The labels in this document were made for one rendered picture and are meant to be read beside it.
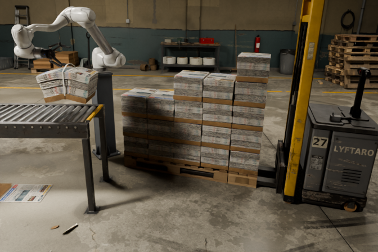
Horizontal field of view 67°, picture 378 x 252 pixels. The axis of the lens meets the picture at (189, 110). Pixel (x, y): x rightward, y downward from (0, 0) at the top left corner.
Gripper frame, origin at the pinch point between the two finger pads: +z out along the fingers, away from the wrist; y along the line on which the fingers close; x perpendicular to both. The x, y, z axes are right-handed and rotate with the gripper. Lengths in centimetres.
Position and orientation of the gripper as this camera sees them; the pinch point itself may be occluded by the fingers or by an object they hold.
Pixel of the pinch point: (68, 55)
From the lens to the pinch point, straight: 254.7
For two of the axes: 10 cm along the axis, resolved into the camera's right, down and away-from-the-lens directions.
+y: -1.0, 9.4, 3.3
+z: 9.9, 0.8, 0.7
